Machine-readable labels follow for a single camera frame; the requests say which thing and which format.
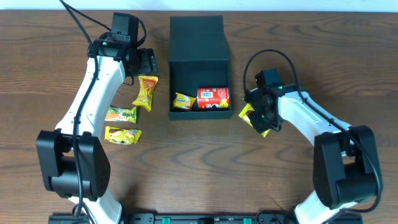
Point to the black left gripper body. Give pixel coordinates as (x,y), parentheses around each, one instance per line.
(148,64)

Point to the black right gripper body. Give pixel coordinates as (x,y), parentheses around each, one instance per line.
(259,119)

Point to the yellow chocolate cake packet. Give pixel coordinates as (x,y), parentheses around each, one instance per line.
(244,115)
(122,136)

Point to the yellow peanut butter snack packet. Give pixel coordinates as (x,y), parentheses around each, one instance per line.
(146,92)

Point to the yellow cracker snack packet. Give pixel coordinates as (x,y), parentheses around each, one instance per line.
(183,102)

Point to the red soda can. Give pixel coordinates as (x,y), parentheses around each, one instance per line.
(213,98)

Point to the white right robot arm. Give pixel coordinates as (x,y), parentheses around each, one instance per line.
(347,179)

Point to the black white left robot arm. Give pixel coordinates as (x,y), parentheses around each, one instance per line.
(72,160)

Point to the green pandan cake packet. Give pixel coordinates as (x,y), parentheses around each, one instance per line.
(122,114)

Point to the black open gift box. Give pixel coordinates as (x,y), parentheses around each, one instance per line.
(198,58)

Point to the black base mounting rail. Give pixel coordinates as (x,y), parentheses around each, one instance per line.
(149,218)

